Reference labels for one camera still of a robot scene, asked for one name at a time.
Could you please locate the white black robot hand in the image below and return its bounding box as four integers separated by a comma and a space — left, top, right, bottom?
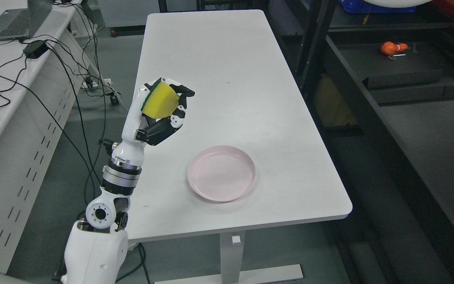
121, 77, 195, 146

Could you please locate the green yellow sponge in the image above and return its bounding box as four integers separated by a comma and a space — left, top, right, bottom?
141, 78, 179, 119

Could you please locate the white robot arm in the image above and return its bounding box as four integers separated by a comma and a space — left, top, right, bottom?
61, 141, 146, 284

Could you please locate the orange toy on shelf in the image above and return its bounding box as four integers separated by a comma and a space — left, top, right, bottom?
380, 41, 408, 56

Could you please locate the white power strip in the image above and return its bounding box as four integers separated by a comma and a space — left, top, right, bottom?
80, 77, 112, 90

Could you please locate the white table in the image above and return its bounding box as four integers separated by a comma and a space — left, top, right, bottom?
113, 9, 353, 284

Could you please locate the pink plate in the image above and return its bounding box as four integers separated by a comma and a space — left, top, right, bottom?
187, 146, 257, 203

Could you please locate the white side desk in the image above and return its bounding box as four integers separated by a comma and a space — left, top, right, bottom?
0, 6, 90, 274

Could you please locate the black power adapter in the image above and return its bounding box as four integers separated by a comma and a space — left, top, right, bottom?
23, 40, 49, 59

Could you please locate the grey laptop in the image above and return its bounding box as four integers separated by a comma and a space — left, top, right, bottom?
0, 0, 53, 41

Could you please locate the blue crate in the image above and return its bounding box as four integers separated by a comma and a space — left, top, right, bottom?
338, 0, 417, 14

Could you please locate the black metal rack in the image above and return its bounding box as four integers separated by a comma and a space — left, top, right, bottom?
263, 0, 454, 284

